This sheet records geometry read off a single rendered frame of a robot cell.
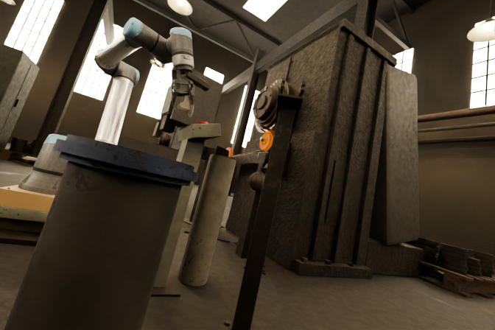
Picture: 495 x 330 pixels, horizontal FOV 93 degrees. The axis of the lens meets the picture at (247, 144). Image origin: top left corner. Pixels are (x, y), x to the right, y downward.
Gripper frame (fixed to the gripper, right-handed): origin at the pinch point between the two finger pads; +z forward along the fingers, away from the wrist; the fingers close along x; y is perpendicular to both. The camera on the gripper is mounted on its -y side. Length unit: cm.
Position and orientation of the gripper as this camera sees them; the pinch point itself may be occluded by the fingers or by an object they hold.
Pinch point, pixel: (191, 114)
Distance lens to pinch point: 106.2
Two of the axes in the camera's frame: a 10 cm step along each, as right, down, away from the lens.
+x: 4.7, -0.6, -8.8
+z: 0.8, 10.0, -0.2
